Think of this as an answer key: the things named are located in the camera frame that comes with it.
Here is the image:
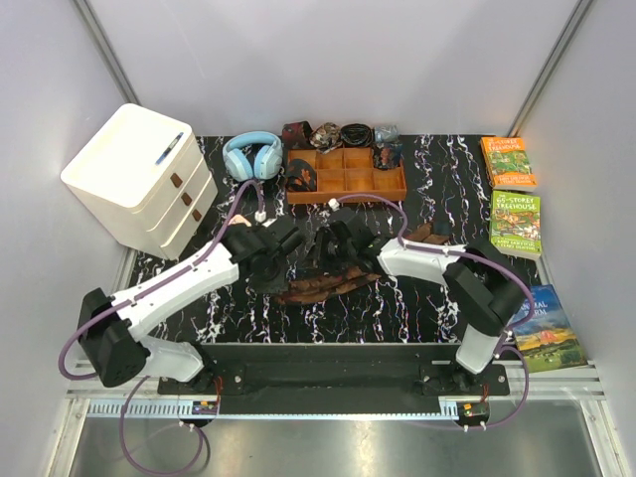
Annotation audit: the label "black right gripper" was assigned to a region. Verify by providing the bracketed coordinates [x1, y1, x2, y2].
[298, 227, 356, 273]

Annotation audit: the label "brown floral long tie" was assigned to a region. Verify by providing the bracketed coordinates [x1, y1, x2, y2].
[274, 221, 450, 306]

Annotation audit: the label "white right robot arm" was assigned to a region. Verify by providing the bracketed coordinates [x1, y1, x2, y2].
[307, 208, 532, 395]

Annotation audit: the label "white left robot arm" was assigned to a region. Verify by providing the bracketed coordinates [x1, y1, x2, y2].
[77, 219, 306, 394]

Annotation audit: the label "pink cube power adapter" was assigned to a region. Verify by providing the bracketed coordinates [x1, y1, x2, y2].
[229, 215, 251, 227]

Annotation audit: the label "orange compartment tray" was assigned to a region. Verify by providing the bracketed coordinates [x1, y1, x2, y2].
[285, 148, 406, 205]

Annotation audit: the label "black orange-leaf rolled tie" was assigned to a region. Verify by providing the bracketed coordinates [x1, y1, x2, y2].
[285, 158, 317, 193]

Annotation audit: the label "dark floral rolled tie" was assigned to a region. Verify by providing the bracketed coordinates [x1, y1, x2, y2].
[373, 142, 402, 170]

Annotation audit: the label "light blue headphones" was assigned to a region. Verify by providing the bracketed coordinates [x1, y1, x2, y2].
[223, 131, 283, 182]

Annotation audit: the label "brown patterned rolled tie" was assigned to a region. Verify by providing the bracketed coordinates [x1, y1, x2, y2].
[309, 122, 343, 154]

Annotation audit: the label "grey blue rolled tie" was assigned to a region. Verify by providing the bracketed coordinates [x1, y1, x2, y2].
[374, 124, 399, 144]

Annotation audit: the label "dark red rolled tie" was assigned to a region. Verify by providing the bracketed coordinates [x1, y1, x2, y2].
[281, 120, 314, 150]

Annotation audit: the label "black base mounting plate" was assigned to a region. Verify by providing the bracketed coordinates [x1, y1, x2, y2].
[158, 344, 496, 396]

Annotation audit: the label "white three-drawer cabinet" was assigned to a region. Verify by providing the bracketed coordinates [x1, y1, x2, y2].
[61, 103, 218, 260]

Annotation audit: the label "blue pen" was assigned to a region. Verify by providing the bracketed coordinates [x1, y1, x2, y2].
[155, 131, 184, 165]

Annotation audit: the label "green treehouse book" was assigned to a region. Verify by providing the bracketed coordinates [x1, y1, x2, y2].
[489, 190, 543, 260]

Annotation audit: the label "orange treehouse book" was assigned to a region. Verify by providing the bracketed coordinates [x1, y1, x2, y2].
[480, 136, 537, 192]

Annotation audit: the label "blue Animal Farm book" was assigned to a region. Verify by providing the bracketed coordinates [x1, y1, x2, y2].
[513, 284, 588, 374]

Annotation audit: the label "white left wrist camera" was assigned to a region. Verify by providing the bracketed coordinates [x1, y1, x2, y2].
[254, 211, 267, 223]

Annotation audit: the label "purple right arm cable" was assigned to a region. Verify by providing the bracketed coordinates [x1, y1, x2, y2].
[327, 192, 531, 432]

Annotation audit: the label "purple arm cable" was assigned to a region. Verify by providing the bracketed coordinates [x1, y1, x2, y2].
[58, 179, 267, 474]
[327, 192, 531, 432]

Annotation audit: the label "aluminium front rail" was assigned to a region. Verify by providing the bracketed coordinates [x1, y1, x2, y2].
[84, 361, 605, 422]

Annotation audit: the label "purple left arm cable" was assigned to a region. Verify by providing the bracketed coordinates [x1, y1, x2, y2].
[58, 179, 267, 474]

